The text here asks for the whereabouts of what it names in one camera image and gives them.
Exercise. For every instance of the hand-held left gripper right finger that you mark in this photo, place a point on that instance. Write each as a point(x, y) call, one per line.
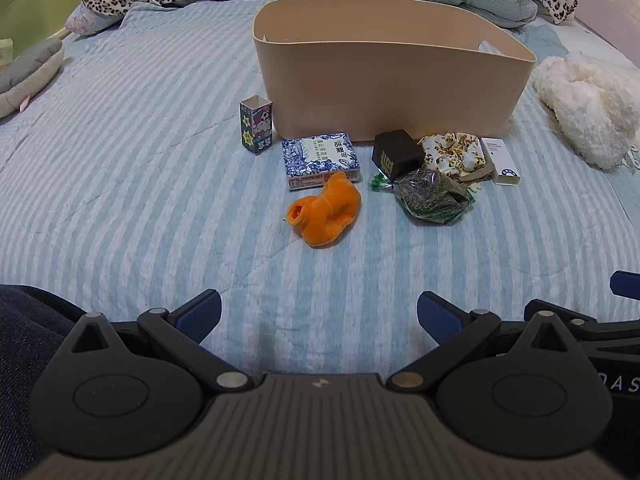
point(442, 320)

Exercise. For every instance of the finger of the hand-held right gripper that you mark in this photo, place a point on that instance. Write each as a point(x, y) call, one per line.
point(627, 285)
point(570, 317)

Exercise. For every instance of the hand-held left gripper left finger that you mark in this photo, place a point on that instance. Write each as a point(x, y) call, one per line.
point(197, 317)

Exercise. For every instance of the green bag of dried herbs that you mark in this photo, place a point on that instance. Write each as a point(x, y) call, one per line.
point(430, 195)

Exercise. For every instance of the orange plush pouch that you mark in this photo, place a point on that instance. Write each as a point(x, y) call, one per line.
point(335, 205)

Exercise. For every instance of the floral print scrunchie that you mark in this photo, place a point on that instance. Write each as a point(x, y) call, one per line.
point(450, 152)

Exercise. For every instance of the small white box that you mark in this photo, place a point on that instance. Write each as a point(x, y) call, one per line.
point(500, 160)

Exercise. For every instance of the black cube box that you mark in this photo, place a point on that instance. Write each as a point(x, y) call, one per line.
point(395, 155)

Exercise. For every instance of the small cartoon print box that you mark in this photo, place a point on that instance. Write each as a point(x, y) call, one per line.
point(256, 130)

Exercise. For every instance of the blue white patterned box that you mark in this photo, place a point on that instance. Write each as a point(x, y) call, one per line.
point(315, 157)

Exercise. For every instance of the beige plastic storage basket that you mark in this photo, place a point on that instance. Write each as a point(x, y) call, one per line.
point(375, 85)

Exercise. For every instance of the blue striped bed sheet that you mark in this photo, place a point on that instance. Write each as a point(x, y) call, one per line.
point(150, 185)

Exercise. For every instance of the person's leg in jeans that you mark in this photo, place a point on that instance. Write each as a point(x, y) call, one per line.
point(20, 340)

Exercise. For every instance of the white fluffy plush toy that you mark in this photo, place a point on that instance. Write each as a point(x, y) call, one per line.
point(590, 105)

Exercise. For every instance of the white mattress sheet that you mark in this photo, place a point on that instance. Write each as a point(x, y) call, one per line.
point(590, 35)

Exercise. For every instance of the grey round cushion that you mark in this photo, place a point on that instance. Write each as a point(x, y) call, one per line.
point(30, 65)

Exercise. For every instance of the pink patterned pillow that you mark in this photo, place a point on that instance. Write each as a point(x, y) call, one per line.
point(85, 22)

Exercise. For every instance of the light blue quilt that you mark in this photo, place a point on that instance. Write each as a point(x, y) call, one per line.
point(475, 0)

